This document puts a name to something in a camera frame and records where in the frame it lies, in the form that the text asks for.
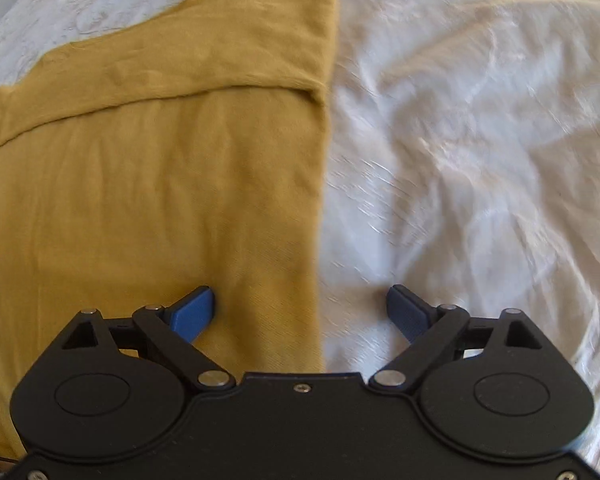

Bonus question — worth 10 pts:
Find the mustard yellow knit sweater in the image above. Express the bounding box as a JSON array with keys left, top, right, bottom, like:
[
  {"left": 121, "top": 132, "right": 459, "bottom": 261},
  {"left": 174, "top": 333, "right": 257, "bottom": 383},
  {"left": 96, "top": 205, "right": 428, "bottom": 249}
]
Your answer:
[{"left": 0, "top": 0, "right": 339, "bottom": 457}]

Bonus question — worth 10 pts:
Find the white floral bedspread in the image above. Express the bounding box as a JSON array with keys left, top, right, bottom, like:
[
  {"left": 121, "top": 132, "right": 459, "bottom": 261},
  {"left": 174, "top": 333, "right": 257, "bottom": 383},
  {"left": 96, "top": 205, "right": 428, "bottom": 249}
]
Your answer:
[{"left": 0, "top": 0, "right": 600, "bottom": 472}]

